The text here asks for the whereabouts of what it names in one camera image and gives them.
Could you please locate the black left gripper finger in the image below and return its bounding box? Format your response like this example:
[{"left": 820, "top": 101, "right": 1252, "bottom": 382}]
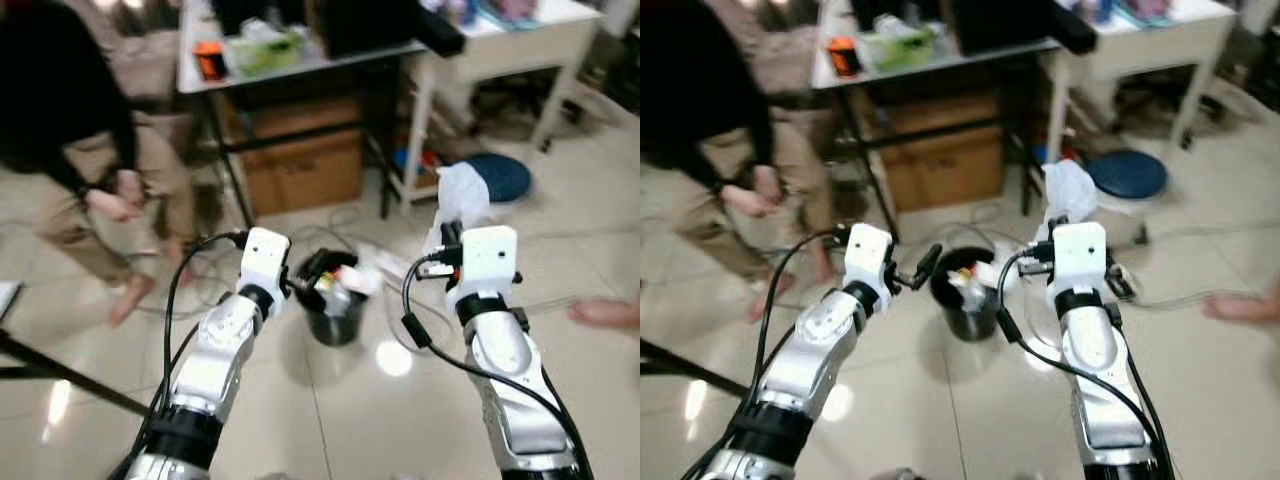
[
  {"left": 906, "top": 243, "right": 944, "bottom": 291},
  {"left": 298, "top": 249, "right": 333, "bottom": 289}
]

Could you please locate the white bin with blue lid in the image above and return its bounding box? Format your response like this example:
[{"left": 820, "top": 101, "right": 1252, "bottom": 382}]
[
  {"left": 462, "top": 153, "right": 534, "bottom": 216},
  {"left": 1085, "top": 150, "right": 1169, "bottom": 246}
]

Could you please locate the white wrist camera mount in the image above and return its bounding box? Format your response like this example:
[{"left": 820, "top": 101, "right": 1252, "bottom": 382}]
[
  {"left": 844, "top": 222, "right": 895, "bottom": 296},
  {"left": 457, "top": 226, "right": 519, "bottom": 301},
  {"left": 1050, "top": 221, "right": 1109, "bottom": 293},
  {"left": 240, "top": 227, "right": 293, "bottom": 297}
]

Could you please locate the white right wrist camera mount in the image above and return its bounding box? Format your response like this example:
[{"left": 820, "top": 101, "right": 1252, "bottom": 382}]
[
  {"left": 457, "top": 226, "right": 519, "bottom": 301},
  {"left": 1050, "top": 221, "right": 1109, "bottom": 293}
]

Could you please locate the person in khaki trousers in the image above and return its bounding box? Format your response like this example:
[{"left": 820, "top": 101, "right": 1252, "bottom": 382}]
[
  {"left": 0, "top": 0, "right": 201, "bottom": 327},
  {"left": 640, "top": 0, "right": 839, "bottom": 323}
]

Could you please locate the white table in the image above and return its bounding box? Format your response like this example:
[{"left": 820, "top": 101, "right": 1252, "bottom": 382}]
[
  {"left": 1040, "top": 0, "right": 1239, "bottom": 206},
  {"left": 400, "top": 0, "right": 604, "bottom": 216}
]

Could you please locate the green printed box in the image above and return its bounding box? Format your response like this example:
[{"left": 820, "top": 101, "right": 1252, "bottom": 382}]
[
  {"left": 225, "top": 25, "right": 306, "bottom": 79},
  {"left": 860, "top": 20, "right": 946, "bottom": 73}
]

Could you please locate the orange and black device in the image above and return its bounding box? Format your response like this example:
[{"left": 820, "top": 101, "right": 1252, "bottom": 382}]
[
  {"left": 828, "top": 36, "right": 863, "bottom": 79},
  {"left": 193, "top": 40, "right": 229, "bottom": 83}
]

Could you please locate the brown cardboard box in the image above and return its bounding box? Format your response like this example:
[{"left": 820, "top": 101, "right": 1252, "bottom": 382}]
[
  {"left": 880, "top": 90, "right": 1006, "bottom": 213},
  {"left": 240, "top": 95, "right": 366, "bottom": 216}
]

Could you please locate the black monitor base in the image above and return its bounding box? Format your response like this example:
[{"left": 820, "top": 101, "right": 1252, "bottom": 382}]
[
  {"left": 950, "top": 0, "right": 1099, "bottom": 56},
  {"left": 320, "top": 0, "right": 467, "bottom": 59}
]

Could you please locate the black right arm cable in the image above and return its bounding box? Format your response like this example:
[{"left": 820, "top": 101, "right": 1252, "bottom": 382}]
[
  {"left": 402, "top": 254, "right": 593, "bottom": 480},
  {"left": 995, "top": 248, "right": 1173, "bottom": 480}
]

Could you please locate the black rubbish bin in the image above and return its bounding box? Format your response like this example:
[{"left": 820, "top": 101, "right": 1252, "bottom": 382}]
[
  {"left": 930, "top": 247, "right": 1003, "bottom": 342},
  {"left": 298, "top": 250, "right": 373, "bottom": 348}
]

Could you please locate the grey table with black frame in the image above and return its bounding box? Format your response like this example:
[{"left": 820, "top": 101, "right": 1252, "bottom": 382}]
[
  {"left": 178, "top": 0, "right": 467, "bottom": 227},
  {"left": 812, "top": 0, "right": 1099, "bottom": 217}
]

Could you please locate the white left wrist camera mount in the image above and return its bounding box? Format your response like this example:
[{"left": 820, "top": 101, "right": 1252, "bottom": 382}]
[
  {"left": 844, "top": 222, "right": 895, "bottom": 296},
  {"left": 240, "top": 227, "right": 293, "bottom": 297}
]

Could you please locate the white plastic bag trash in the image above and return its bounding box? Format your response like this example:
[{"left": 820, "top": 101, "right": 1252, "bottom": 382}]
[
  {"left": 1040, "top": 158, "right": 1101, "bottom": 243},
  {"left": 424, "top": 163, "right": 493, "bottom": 253}
]

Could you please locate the white crumpled paper trash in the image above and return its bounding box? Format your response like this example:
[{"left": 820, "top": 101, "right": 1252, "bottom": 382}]
[
  {"left": 338, "top": 255, "right": 387, "bottom": 298},
  {"left": 965, "top": 255, "right": 1006, "bottom": 293}
]

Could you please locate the bare foot of person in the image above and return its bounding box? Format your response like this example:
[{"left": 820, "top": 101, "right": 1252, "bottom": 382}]
[
  {"left": 1203, "top": 289, "right": 1280, "bottom": 324},
  {"left": 568, "top": 297, "right": 641, "bottom": 332}
]

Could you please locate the black stand leg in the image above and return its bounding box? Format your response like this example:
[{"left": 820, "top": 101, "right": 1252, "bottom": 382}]
[
  {"left": 640, "top": 340, "right": 749, "bottom": 399},
  {"left": 0, "top": 330, "right": 151, "bottom": 417}
]

